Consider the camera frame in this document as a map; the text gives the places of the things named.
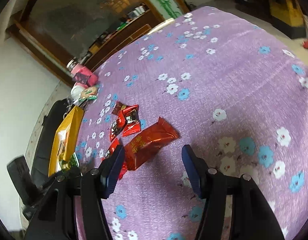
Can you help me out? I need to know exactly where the dark red date snack pack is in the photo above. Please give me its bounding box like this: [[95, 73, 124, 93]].
[[124, 117, 179, 171]]

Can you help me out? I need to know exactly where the green pea snack packet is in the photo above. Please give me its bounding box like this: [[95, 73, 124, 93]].
[[59, 153, 79, 172]]

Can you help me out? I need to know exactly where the black sofa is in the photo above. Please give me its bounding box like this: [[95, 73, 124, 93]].
[[31, 99, 68, 187]]

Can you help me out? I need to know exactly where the red black candy lower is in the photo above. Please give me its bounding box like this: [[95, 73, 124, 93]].
[[101, 138, 128, 180]]

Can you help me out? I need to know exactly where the red black candy packet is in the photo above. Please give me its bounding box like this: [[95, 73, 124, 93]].
[[110, 110, 126, 141]]

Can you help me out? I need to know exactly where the yellow white cardboard box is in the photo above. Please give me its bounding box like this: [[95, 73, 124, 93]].
[[48, 106, 84, 177]]

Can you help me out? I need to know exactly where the dark maroon chocolate packet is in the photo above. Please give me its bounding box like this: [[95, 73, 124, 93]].
[[112, 101, 127, 115]]

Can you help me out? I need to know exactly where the green biscuit packet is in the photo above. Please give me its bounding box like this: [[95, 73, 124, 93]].
[[79, 86, 99, 102]]

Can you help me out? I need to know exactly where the purple floral tablecloth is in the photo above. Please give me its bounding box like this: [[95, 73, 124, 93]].
[[75, 7, 308, 239]]

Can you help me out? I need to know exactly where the white round container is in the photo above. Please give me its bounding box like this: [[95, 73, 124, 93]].
[[70, 85, 85, 102]]

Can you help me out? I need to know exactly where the pink sleeved glass bottle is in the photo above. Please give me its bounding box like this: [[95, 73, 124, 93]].
[[67, 58, 98, 88]]

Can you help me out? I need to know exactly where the cream tube on table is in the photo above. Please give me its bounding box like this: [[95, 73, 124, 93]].
[[147, 18, 175, 35]]

